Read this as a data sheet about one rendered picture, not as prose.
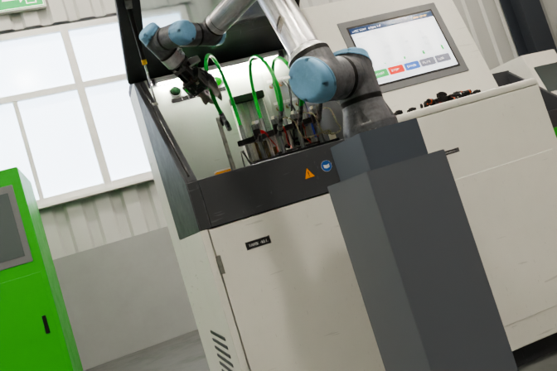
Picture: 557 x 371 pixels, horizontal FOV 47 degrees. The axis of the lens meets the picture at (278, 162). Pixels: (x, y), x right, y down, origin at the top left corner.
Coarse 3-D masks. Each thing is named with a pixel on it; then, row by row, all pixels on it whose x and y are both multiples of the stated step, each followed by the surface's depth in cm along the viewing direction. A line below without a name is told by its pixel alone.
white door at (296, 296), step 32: (256, 224) 210; (288, 224) 213; (320, 224) 216; (224, 256) 206; (256, 256) 208; (288, 256) 211; (320, 256) 214; (256, 288) 207; (288, 288) 209; (320, 288) 212; (352, 288) 215; (256, 320) 205; (288, 320) 208; (320, 320) 210; (352, 320) 213; (256, 352) 203; (288, 352) 206; (320, 352) 209; (352, 352) 211
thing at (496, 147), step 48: (384, 0) 276; (432, 0) 281; (336, 48) 262; (384, 96) 257; (432, 96) 261; (528, 96) 245; (432, 144) 231; (480, 144) 236; (528, 144) 242; (480, 192) 233; (528, 192) 238; (480, 240) 230; (528, 240) 235; (528, 288) 232; (528, 336) 229
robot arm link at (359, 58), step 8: (352, 48) 172; (360, 48) 172; (344, 56) 170; (352, 56) 171; (360, 56) 172; (368, 56) 173; (352, 64) 168; (360, 64) 170; (368, 64) 173; (360, 72) 169; (368, 72) 172; (360, 80) 169; (368, 80) 171; (376, 80) 174; (360, 88) 170; (368, 88) 171; (376, 88) 172; (352, 96) 171
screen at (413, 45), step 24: (360, 24) 268; (384, 24) 270; (408, 24) 273; (432, 24) 275; (384, 48) 266; (408, 48) 268; (432, 48) 270; (456, 48) 273; (384, 72) 261; (408, 72) 263; (432, 72) 265; (456, 72) 268
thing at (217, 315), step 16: (224, 224) 209; (192, 240) 225; (208, 240) 205; (192, 256) 236; (208, 256) 204; (192, 272) 249; (208, 272) 211; (208, 288) 221; (224, 288) 204; (208, 304) 231; (224, 304) 203; (208, 320) 243; (224, 320) 207; (208, 336) 256; (224, 336) 216; (224, 352) 224; (240, 352) 202; (224, 368) 237; (240, 368) 201
